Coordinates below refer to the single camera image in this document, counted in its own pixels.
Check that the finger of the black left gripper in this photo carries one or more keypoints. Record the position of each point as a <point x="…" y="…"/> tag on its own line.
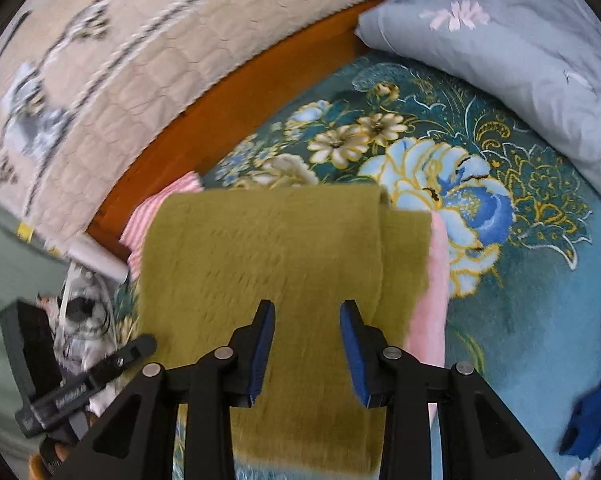
<point x="131" y="354"/>

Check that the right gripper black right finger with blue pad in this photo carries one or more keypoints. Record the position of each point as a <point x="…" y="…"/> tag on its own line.
<point x="480" y="437"/>

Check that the olive green knit sweater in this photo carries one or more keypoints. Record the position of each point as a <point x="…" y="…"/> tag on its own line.
<point x="211" y="257"/>

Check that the cluttered bedside items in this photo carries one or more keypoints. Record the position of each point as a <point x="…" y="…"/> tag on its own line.
<point x="82" y="320"/>

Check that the royal blue garment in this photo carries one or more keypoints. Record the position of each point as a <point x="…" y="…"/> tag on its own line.
<point x="583" y="433"/>

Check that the pink folded garment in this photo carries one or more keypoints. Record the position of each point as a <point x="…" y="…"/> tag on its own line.
<point x="425" y="337"/>

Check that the teal floral bed blanket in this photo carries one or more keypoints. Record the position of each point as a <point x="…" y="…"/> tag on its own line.
<point x="524" y="227"/>

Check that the beige quilted headboard cover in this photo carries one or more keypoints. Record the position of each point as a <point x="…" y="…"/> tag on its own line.
<point x="86" y="85"/>

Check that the light blue floral duvet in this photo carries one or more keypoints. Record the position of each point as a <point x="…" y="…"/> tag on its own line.
<point x="541" y="58"/>

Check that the orange wooden bed frame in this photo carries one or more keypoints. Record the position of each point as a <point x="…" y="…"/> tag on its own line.
<point x="228" y="112"/>

